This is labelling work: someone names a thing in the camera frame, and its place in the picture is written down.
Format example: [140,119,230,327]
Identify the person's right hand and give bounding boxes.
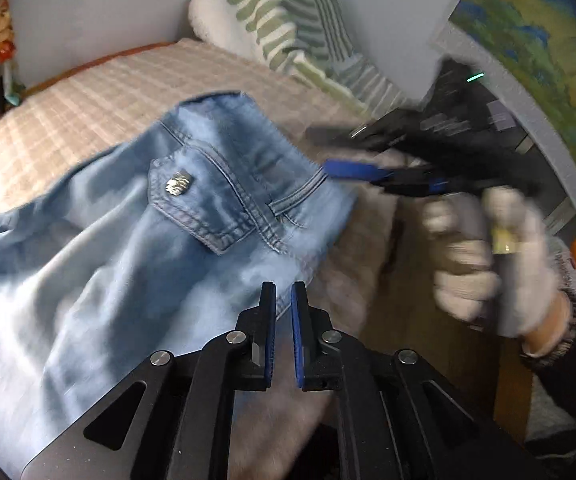
[420,187,560,339]

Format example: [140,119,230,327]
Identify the light blue denim pants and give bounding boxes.
[0,91,359,480]

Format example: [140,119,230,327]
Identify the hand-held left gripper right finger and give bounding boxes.
[292,281,559,480]

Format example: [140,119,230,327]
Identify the white fluffy cushion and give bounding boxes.
[188,0,279,71]

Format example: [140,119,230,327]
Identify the green striped pillow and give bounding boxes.
[203,0,419,116]

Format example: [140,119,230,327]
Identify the knotted floral scarf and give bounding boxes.
[0,0,27,109]

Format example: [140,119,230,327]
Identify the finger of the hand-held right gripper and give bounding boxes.
[305,114,420,154]
[323,159,450,197]

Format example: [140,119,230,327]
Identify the landscape painting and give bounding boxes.
[435,0,576,243]

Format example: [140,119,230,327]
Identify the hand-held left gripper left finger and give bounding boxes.
[20,281,276,480]

